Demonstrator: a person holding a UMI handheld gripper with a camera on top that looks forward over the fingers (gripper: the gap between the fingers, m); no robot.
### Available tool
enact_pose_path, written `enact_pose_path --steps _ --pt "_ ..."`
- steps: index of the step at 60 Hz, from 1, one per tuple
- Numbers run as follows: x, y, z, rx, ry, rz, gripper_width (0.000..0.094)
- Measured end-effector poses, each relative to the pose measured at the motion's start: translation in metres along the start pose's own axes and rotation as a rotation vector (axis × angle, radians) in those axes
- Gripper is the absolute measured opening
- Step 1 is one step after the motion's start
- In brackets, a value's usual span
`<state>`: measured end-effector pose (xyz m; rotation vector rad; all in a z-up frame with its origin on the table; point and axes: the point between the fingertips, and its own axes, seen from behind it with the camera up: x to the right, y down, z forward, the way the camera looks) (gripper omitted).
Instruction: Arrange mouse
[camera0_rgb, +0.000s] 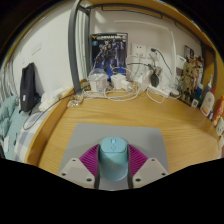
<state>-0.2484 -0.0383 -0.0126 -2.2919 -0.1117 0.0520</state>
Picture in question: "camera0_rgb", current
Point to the white desk lamp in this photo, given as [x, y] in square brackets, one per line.
[174, 56]

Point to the colourful figure box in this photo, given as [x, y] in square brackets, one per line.
[191, 53]

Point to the black hanging bag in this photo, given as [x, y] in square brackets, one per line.
[28, 86]

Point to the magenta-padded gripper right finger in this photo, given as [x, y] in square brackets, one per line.
[151, 170]

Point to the dark spray bottle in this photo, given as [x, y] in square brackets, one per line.
[210, 81]

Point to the bed with teal blanket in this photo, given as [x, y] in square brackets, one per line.
[10, 116]

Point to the grey mouse pad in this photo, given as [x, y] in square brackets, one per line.
[140, 133]

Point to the red chips can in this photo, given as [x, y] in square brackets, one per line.
[219, 111]

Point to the clear plastic jar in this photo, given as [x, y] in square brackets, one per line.
[98, 81]

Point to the small white cube clock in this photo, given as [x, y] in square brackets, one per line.
[195, 103]

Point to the brown tree figurine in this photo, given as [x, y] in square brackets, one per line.
[189, 80]

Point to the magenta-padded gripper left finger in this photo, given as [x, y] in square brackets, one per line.
[75, 170]

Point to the grey metal desk frame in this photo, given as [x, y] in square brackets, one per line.
[75, 50]

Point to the blue robot model box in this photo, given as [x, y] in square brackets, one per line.
[108, 55]

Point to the white charger block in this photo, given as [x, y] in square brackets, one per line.
[118, 81]

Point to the white power strip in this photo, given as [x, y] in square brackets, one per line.
[160, 91]

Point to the white wall socket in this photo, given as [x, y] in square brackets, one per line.
[156, 57]
[139, 50]

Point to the white crumpled bag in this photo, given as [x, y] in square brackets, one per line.
[51, 98]

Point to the light blue computer mouse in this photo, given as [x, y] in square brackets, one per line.
[113, 160]

